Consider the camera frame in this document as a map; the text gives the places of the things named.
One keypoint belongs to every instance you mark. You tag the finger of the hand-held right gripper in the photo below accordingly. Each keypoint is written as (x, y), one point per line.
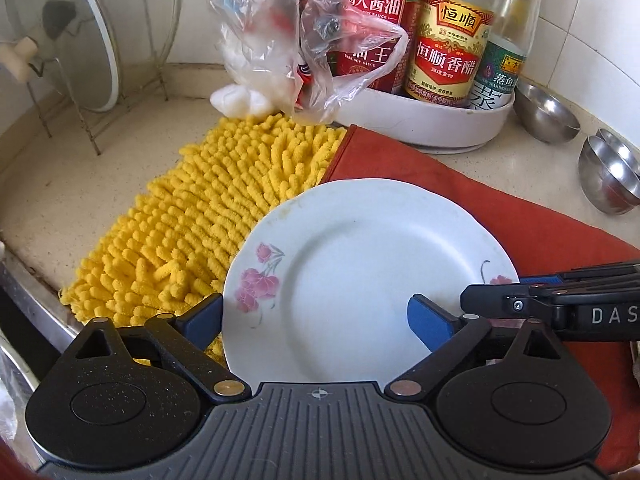
(585, 275)
(505, 300)

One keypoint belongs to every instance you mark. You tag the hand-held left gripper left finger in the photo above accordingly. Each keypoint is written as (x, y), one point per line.
(206, 321)

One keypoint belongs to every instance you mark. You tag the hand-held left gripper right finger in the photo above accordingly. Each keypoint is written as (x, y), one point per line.
(429, 321)

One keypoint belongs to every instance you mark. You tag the stainless steel bowl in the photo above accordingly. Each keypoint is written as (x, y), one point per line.
(622, 147)
(545, 110)
(605, 185)

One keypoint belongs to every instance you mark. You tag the white floral plate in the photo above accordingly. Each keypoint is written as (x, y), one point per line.
(350, 270)

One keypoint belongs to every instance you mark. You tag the yellow chenille mat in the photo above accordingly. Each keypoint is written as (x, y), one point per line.
(200, 200)

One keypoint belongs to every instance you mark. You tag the red cloth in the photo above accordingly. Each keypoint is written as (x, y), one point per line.
(450, 175)

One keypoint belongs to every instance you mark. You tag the steel sink rim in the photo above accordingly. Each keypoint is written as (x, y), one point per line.
(35, 305)

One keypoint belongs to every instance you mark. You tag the white turntable condiment rack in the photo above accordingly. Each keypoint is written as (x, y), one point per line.
(425, 120)

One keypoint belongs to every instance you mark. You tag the purple label clear bottle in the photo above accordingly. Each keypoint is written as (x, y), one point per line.
(500, 75)

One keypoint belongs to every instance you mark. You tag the yellow cap vinegar bottle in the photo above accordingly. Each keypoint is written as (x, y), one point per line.
(450, 50)

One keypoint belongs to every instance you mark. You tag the clear plastic bag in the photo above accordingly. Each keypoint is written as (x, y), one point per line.
(260, 35)

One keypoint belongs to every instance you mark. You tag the glass pot lid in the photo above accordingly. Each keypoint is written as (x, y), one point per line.
(75, 60)

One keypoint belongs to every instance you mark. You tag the red label soy sauce bottle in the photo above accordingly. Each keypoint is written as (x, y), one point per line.
(372, 5)

